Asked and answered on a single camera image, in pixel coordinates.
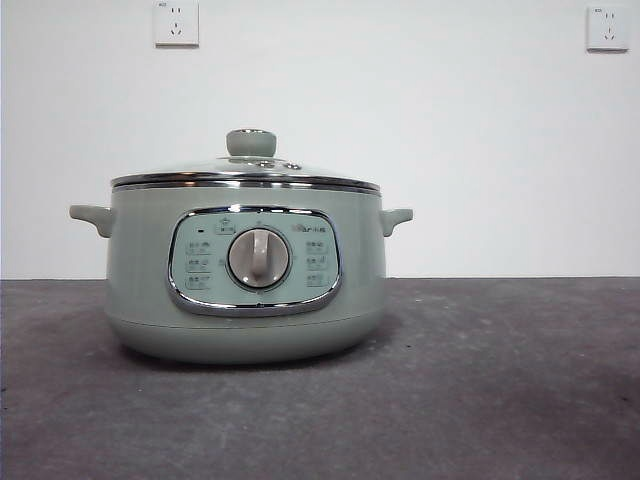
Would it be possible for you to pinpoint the glass lid with green knob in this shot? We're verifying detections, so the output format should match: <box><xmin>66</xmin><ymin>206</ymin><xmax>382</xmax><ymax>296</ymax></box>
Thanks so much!
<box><xmin>110</xmin><ymin>128</ymin><xmax>382</xmax><ymax>194</ymax></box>

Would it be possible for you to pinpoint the pale green electric pot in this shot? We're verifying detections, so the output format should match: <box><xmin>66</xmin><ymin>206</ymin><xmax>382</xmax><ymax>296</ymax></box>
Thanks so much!
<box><xmin>68</xmin><ymin>183</ymin><xmax>415</xmax><ymax>366</ymax></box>

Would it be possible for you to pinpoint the white wall socket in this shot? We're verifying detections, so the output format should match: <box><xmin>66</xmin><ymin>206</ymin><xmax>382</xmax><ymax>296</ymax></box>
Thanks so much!
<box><xmin>585</xmin><ymin>5</ymin><xmax>631</xmax><ymax>54</ymax></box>
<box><xmin>153</xmin><ymin>0</ymin><xmax>201</xmax><ymax>49</ymax></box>

